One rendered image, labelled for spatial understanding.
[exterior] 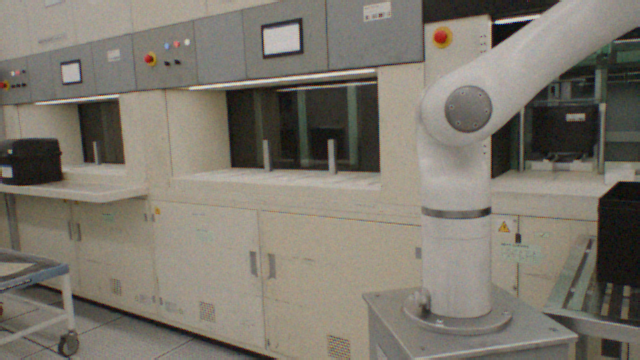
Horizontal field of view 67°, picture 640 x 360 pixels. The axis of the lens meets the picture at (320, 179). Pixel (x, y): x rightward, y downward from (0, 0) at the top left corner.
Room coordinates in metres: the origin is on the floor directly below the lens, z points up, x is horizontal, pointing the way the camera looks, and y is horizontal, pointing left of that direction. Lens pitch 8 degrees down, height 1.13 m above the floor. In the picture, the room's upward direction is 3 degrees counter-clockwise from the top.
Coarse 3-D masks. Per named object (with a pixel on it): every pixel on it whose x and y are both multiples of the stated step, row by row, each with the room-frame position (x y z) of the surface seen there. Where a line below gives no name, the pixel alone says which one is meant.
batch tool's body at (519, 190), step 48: (432, 0) 1.57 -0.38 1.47; (480, 0) 1.49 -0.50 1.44; (432, 48) 1.58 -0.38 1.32; (480, 48) 1.49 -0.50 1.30; (624, 48) 1.70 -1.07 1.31; (528, 192) 1.41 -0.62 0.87; (576, 192) 1.37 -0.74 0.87; (528, 240) 1.41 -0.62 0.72; (528, 288) 1.41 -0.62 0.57; (624, 288) 1.27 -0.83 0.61
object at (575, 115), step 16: (560, 80) 1.88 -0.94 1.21; (576, 80) 1.90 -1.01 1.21; (544, 112) 1.86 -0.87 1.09; (560, 112) 1.83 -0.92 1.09; (576, 112) 1.80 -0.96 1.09; (592, 112) 1.77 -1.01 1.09; (544, 128) 1.86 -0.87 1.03; (560, 128) 1.83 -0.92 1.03; (576, 128) 1.80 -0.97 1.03; (592, 128) 1.77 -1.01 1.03; (544, 144) 1.86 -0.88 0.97; (560, 144) 1.83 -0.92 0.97; (576, 144) 1.80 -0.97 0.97; (592, 144) 1.77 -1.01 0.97
